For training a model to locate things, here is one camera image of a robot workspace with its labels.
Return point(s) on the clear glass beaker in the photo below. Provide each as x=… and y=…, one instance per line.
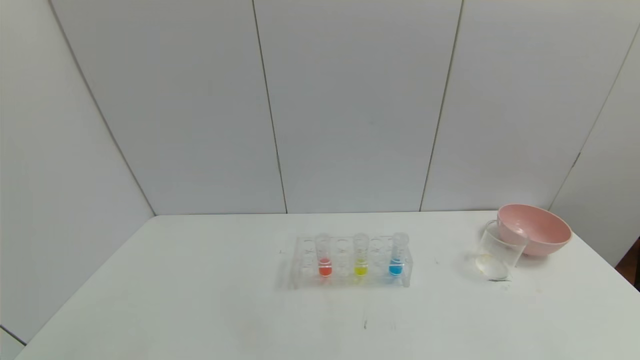
x=495, y=260

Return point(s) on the clear plastic test tube rack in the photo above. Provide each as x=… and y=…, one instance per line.
x=345, y=280

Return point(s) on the test tube with red pigment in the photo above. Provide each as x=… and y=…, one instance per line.
x=324, y=269

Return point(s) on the test tube with yellow pigment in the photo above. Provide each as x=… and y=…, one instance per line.
x=360, y=270

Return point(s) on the test tube with blue pigment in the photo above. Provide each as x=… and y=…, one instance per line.
x=396, y=269

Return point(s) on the pink plastic bowl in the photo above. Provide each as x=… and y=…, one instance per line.
x=547, y=235

